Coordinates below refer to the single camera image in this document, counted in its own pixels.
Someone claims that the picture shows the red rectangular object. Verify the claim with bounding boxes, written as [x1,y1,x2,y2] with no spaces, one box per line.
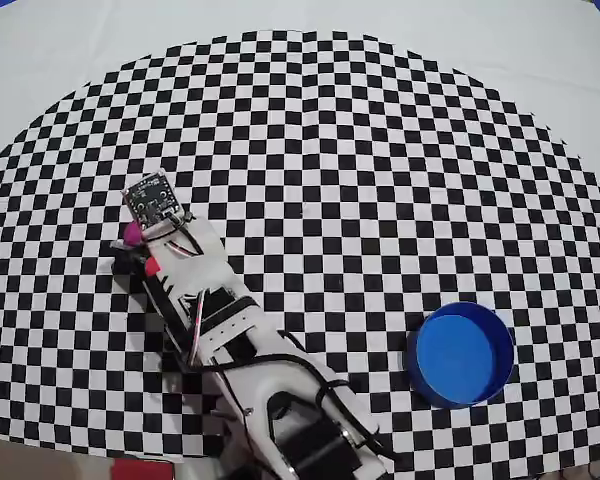
[112,459,176,480]

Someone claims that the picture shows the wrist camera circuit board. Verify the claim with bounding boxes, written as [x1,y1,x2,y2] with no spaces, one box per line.
[121,169,187,227]

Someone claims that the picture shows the blue round box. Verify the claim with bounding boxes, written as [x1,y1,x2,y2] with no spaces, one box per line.
[404,301,516,410]

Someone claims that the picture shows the black white checkered mat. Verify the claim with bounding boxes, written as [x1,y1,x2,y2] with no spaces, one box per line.
[0,0,600,474]

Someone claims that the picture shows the red white black servo wire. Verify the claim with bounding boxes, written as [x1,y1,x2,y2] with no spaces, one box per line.
[185,292,207,369]

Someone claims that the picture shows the pink faceted ball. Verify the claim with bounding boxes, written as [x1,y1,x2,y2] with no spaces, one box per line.
[123,219,147,249]

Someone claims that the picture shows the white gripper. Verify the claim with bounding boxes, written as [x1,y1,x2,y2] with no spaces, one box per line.
[110,217,226,281]

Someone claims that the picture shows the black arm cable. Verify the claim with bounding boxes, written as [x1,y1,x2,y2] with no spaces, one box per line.
[214,349,354,396]

